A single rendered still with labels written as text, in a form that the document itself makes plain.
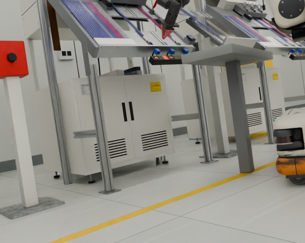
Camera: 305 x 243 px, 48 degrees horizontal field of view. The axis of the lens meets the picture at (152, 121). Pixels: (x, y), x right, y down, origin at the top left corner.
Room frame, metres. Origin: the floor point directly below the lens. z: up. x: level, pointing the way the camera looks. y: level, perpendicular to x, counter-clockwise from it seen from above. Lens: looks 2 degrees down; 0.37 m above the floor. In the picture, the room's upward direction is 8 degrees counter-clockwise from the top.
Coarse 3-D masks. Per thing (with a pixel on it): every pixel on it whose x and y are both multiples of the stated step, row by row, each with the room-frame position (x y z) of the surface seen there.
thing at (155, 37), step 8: (128, 32) 1.99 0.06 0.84; (136, 32) 2.03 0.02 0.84; (144, 32) 2.07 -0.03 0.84; (152, 32) 2.11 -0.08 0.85; (160, 32) 2.15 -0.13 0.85; (136, 40) 1.94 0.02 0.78; (144, 40) 1.97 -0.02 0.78; (152, 40) 2.01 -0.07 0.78; (160, 40) 2.05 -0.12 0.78; (168, 40) 2.09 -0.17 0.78
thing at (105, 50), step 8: (104, 48) 1.73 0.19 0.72; (112, 48) 1.76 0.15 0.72; (120, 48) 1.79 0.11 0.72; (128, 48) 1.82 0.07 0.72; (136, 48) 1.85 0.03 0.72; (144, 48) 1.88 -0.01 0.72; (152, 48) 1.92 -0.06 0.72; (160, 48) 1.95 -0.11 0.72; (168, 48) 1.99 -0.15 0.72; (176, 48) 2.03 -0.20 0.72; (184, 48) 2.07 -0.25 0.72; (192, 48) 2.11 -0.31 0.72; (104, 56) 1.76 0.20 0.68; (112, 56) 1.79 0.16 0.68; (120, 56) 1.82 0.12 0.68; (128, 56) 1.86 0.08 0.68; (136, 56) 1.89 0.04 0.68; (144, 56) 1.92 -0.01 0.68
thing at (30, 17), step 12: (24, 0) 2.37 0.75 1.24; (24, 12) 2.39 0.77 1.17; (36, 12) 2.23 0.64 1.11; (24, 24) 2.42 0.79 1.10; (36, 24) 2.25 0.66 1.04; (60, 24) 2.29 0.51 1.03; (120, 24) 2.58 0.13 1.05; (24, 36) 2.45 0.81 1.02; (36, 36) 2.40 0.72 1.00; (60, 36) 2.50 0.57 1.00; (72, 36) 2.55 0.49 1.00; (108, 60) 2.85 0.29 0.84; (132, 60) 2.63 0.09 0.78; (36, 72) 2.44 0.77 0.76; (36, 84) 2.44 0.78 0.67; (48, 84) 2.24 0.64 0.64
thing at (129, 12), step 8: (80, 0) 2.11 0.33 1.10; (88, 0) 2.15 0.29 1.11; (96, 0) 2.20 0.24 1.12; (104, 8) 2.14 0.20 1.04; (112, 8) 2.19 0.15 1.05; (120, 8) 2.24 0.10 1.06; (128, 8) 2.28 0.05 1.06; (136, 8) 2.34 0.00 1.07; (144, 8) 2.39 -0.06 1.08; (112, 16) 2.11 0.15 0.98; (120, 16) 2.14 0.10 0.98; (128, 16) 2.18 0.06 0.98; (136, 16) 2.22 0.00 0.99; (144, 16) 2.27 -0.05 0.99; (152, 16) 2.32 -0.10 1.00
